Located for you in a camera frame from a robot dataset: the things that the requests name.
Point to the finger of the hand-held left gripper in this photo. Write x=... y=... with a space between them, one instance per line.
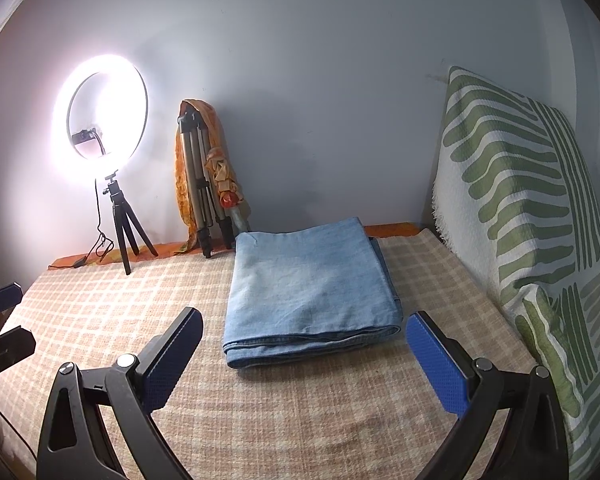
x=10 y=350
x=5 y=296

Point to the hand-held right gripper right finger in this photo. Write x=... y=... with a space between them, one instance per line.
x=437 y=365

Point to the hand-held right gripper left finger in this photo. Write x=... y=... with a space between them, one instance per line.
x=172 y=360

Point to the blue denim pants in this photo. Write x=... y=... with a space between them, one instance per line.
x=310 y=285

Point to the beige plaid blanket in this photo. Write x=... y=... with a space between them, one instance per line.
x=290 y=410

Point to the small black tripod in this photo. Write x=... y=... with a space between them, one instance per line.
x=117 y=210

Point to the green leaf print pillow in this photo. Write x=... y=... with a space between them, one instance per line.
x=505 y=170
x=580 y=360

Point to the grey tube with red cap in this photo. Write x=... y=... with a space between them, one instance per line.
x=240 y=220

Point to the orange patterned scarf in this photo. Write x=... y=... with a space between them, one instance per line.
x=182 y=185

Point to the folded silver tripod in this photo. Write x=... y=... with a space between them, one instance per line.
x=197 y=185

